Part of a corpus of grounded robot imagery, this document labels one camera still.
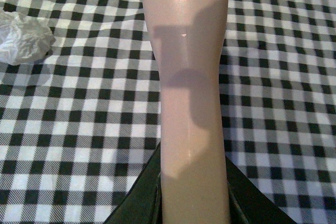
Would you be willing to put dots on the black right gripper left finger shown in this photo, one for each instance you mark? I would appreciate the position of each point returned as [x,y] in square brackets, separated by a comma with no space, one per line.
[143,203]

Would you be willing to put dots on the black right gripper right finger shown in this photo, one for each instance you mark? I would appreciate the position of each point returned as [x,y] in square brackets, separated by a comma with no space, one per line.
[247,204]

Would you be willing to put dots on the cream brush handle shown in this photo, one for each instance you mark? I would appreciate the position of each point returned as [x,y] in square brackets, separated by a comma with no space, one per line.
[187,39]

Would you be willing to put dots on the black white checkered cloth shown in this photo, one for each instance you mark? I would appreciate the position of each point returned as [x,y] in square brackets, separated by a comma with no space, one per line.
[78,127]

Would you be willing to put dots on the crumpled white paper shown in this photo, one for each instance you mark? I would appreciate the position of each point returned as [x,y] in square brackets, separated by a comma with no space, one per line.
[24,39]

